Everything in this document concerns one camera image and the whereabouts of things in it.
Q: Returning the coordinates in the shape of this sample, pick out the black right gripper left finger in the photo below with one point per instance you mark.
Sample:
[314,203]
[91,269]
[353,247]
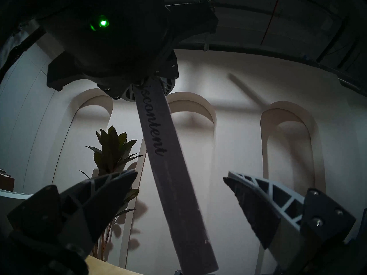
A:
[86,202]

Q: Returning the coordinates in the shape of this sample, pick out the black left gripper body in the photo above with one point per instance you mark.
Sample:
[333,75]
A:
[120,76]

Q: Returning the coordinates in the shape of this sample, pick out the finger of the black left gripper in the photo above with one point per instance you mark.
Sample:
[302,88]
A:
[129,94]
[168,86]

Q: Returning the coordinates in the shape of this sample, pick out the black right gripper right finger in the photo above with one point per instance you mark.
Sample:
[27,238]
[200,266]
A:
[272,208]

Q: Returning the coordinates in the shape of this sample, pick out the grey Discontent book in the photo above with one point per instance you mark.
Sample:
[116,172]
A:
[172,177]

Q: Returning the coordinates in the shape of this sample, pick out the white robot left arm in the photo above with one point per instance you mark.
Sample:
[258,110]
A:
[120,19]

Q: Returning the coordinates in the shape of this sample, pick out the tall green potted plant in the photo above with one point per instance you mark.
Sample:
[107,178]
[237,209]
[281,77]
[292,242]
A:
[111,151]

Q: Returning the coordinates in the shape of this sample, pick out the light wooden table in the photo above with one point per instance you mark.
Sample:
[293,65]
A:
[109,267]

